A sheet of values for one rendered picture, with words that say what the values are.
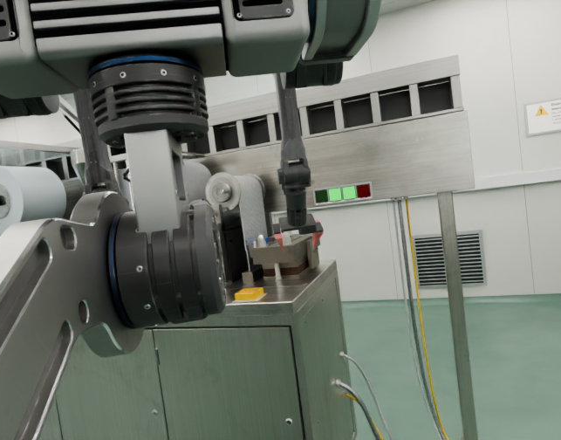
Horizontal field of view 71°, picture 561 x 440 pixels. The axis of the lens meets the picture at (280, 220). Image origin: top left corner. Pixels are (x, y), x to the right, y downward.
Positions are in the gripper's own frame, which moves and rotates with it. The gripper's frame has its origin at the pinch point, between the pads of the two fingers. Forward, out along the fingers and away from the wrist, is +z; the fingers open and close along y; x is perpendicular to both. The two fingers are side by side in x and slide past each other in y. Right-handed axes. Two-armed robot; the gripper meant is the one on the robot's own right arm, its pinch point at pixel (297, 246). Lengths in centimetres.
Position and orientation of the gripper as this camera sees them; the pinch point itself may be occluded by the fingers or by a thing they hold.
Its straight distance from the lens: 119.7
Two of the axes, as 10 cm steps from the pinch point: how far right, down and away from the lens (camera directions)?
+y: -9.9, 1.3, -1.0
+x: 1.5, 5.2, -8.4
